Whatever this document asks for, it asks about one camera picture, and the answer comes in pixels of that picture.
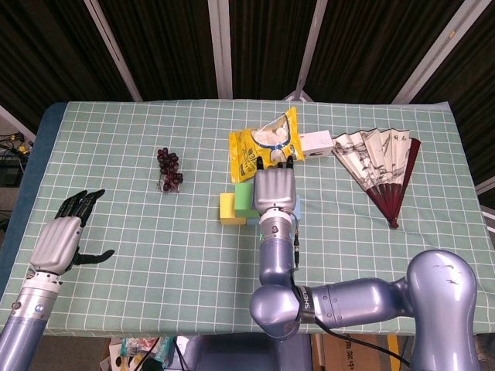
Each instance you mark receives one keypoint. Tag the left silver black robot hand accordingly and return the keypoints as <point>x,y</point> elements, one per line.
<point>58,247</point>

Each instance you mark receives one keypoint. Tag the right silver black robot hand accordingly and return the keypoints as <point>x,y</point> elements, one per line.
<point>274,189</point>

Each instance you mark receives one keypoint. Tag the green foam cube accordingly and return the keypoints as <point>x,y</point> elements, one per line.
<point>243,199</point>

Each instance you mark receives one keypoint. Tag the yellow foam cube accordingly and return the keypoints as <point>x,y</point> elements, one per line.
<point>230,212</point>

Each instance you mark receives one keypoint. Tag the yellow snack bag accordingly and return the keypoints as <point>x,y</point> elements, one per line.
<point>247,154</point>

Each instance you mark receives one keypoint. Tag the small white cardboard box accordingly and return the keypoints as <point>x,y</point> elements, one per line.
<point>319,143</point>

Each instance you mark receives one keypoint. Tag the black equipment box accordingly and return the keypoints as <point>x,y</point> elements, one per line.
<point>9,174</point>

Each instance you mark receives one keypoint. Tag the blue table cover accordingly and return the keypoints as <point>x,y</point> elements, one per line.
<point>35,162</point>

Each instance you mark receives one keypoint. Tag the painted paper folding fan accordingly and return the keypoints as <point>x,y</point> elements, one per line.
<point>371,158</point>

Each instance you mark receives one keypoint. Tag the dark red grape bunch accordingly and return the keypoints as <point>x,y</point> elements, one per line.
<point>168,166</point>

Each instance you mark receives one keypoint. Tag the green checked tablecloth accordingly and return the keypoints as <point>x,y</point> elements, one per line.
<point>174,293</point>

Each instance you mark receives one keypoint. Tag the printed plastic bags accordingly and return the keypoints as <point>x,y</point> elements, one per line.
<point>131,351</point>

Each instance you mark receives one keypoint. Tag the blue-grey robot torso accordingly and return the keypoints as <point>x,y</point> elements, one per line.
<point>224,353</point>

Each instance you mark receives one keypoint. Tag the dark pleated curtain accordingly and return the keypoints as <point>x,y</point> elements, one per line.
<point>170,46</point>

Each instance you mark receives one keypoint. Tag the brown cardboard box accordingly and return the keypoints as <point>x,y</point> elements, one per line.
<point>348,353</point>

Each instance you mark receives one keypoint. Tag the white frame post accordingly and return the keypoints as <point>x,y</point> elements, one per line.
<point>486,188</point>
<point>112,50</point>
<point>220,50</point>
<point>309,50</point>
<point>439,50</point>
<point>15,121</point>

